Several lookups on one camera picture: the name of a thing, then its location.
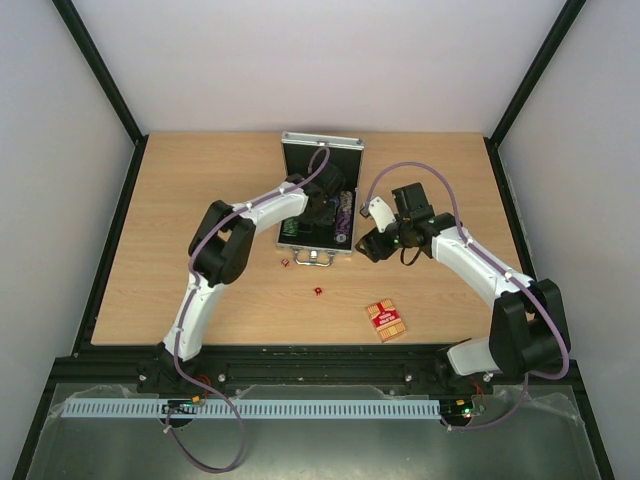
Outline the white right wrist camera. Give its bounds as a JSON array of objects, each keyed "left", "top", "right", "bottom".
[{"left": 360, "top": 196, "right": 396, "bottom": 233}]

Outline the purple poker chip stack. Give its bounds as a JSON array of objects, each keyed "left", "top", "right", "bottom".
[{"left": 334, "top": 191, "right": 353, "bottom": 243}]

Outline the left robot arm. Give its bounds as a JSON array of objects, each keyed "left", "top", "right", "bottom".
[{"left": 163, "top": 164, "right": 346, "bottom": 362}]

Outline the green poker chip stack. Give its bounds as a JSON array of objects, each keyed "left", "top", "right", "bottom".
[{"left": 281, "top": 218, "right": 299, "bottom": 237}]

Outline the red card deck box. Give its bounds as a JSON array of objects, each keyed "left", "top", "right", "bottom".
[{"left": 365, "top": 298, "right": 407, "bottom": 343}]

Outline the light blue cable duct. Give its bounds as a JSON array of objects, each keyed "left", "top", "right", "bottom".
[{"left": 61, "top": 398, "right": 441, "bottom": 420}]

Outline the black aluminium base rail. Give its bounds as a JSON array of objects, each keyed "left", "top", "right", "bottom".
[{"left": 52, "top": 342, "right": 551, "bottom": 401}]

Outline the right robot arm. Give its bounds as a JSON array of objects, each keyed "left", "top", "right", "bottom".
[{"left": 356, "top": 183, "right": 570, "bottom": 392}]

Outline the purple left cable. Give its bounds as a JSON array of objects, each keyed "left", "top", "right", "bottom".
[{"left": 162, "top": 146, "right": 331, "bottom": 472}]

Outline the aluminium poker case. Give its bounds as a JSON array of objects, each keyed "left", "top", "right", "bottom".
[{"left": 277, "top": 132, "right": 365, "bottom": 267}]

